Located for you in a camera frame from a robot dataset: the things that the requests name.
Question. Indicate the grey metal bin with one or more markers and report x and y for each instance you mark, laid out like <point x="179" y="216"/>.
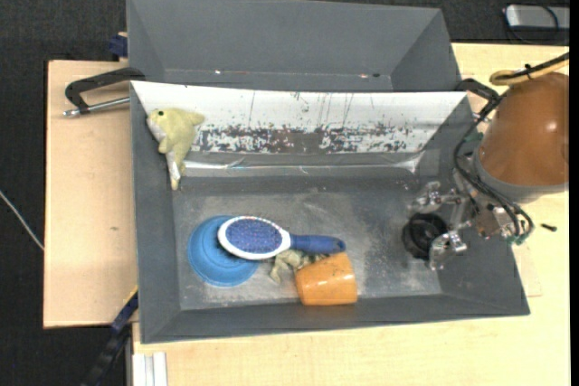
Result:
<point x="280" y="36"/>

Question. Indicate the pale wood board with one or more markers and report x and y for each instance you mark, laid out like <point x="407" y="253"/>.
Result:
<point x="86" y="194"/>

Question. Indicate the blue bowl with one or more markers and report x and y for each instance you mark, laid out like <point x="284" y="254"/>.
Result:
<point x="208" y="257"/>

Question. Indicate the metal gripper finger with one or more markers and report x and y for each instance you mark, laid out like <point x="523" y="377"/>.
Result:
<point x="445" y="245"/>
<point x="433" y="197"/>

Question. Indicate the yellow-green plush toy animal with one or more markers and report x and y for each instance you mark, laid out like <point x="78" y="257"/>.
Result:
<point x="174" y="128"/>

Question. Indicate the black ribbed round knob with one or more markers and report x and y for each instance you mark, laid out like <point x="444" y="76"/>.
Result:
<point x="418" y="235"/>

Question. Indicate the orange cup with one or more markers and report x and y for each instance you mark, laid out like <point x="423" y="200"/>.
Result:
<point x="326" y="282"/>

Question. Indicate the olive green cloth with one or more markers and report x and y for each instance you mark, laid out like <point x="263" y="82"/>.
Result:
<point x="285" y="263"/>

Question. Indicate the blue and white hairbrush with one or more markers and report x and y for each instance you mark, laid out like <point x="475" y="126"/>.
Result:
<point x="253" y="237"/>

